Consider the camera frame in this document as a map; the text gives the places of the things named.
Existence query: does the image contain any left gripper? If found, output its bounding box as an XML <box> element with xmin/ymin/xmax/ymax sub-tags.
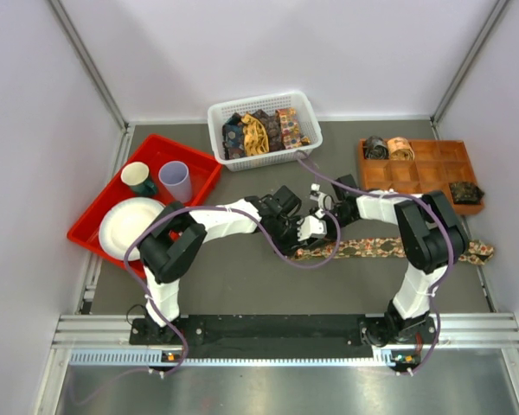
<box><xmin>269</xmin><ymin>215</ymin><xmax>308</xmax><ymax>258</ymax></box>

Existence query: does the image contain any floral patterned tie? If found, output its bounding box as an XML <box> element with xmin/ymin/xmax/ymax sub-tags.
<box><xmin>292</xmin><ymin>237</ymin><xmax>495</xmax><ymax>265</ymax></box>

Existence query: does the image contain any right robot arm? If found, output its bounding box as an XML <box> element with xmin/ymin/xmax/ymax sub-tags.
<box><xmin>331</xmin><ymin>175</ymin><xmax>469</xmax><ymax>346</ymax></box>

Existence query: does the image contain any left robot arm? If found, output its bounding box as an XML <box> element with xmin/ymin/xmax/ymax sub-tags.
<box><xmin>137</xmin><ymin>185</ymin><xmax>334</xmax><ymax>343</ymax></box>

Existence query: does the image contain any rolled dark grey tie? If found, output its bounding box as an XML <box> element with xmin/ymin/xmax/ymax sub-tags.
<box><xmin>363</xmin><ymin>136</ymin><xmax>389</xmax><ymax>160</ymax></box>

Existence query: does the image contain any yellow patterned tie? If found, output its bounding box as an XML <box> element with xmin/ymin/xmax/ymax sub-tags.
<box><xmin>241</xmin><ymin>113</ymin><xmax>269</xmax><ymax>156</ymax></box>

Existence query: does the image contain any rolled beige tie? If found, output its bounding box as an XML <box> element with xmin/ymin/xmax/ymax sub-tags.
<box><xmin>387</xmin><ymin>137</ymin><xmax>415</xmax><ymax>161</ymax></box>

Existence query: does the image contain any white plastic basket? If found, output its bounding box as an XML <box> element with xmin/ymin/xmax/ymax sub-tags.
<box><xmin>208</xmin><ymin>91</ymin><xmax>323</xmax><ymax>172</ymax></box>

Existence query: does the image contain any orange dotted tie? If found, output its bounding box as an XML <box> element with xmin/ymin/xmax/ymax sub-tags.
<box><xmin>276</xmin><ymin>107</ymin><xmax>311</xmax><ymax>150</ymax></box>

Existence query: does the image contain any maroon patterned tie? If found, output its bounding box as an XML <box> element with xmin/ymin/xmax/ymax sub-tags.
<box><xmin>252</xmin><ymin>110</ymin><xmax>285</xmax><ymax>152</ymax></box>

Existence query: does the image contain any dark blue patterned tie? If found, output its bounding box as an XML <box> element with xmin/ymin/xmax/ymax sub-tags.
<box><xmin>222</xmin><ymin>112</ymin><xmax>246</xmax><ymax>160</ymax></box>

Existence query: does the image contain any wooden compartment tray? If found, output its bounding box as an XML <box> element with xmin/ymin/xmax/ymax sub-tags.
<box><xmin>357</xmin><ymin>140</ymin><xmax>477</xmax><ymax>201</ymax></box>

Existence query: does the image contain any lilac plastic cup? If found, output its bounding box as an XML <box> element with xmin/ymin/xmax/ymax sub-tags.
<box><xmin>158</xmin><ymin>161</ymin><xmax>193</xmax><ymax>203</ymax></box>

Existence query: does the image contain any rolled dark green tie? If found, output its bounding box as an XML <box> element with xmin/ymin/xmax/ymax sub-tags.
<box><xmin>449</xmin><ymin>181</ymin><xmax>484</xmax><ymax>205</ymax></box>

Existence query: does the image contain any red plastic tray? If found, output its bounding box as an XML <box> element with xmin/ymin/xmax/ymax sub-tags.
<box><xmin>67</xmin><ymin>134</ymin><xmax>221</xmax><ymax>268</ymax></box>

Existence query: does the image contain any green mug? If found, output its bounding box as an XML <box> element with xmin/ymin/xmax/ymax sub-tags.
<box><xmin>120</xmin><ymin>162</ymin><xmax>157</xmax><ymax>197</ymax></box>

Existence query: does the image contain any white paper plate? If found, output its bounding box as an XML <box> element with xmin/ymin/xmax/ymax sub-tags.
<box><xmin>99</xmin><ymin>197</ymin><xmax>164</xmax><ymax>261</ymax></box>

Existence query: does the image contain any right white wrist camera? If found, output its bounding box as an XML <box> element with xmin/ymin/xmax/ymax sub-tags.
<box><xmin>310</xmin><ymin>183</ymin><xmax>334</xmax><ymax>210</ymax></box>

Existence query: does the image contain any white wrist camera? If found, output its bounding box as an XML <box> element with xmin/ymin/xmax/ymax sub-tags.
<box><xmin>297</xmin><ymin>208</ymin><xmax>327</xmax><ymax>242</ymax></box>
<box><xmin>310</xmin><ymin>183</ymin><xmax>334</xmax><ymax>210</ymax></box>

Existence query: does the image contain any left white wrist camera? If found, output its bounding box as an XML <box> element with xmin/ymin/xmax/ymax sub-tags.
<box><xmin>297</xmin><ymin>208</ymin><xmax>327</xmax><ymax>242</ymax></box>

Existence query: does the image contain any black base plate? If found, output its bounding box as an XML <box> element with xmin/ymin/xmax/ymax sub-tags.
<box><xmin>128</xmin><ymin>313</ymin><xmax>439</xmax><ymax>358</ymax></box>

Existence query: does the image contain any aluminium front rail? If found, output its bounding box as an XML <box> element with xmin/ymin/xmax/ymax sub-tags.
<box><xmin>52</xmin><ymin>313</ymin><xmax>519</xmax><ymax>369</ymax></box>

